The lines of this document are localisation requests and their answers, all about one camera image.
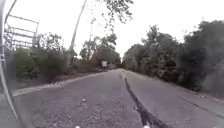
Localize white sign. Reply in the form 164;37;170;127
101;60;108;69

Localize grey asphalt road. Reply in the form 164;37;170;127
0;68;224;128

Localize leaning pale pole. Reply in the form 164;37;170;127
67;0;88;68

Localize row of trees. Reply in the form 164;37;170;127
6;0;134;81
121;19;224;98

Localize pale concrete road edge strip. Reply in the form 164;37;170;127
0;71;111;101

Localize dirt verge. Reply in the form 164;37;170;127
6;68;104;90

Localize metal frame tower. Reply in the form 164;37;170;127
2;0;40;52

